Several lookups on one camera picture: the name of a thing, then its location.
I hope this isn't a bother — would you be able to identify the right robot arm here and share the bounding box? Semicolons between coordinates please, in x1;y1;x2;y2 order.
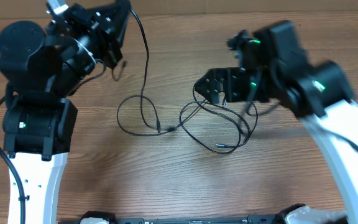
194;21;358;223

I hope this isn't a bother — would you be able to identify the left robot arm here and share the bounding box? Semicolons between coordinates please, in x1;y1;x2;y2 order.
0;1;132;223

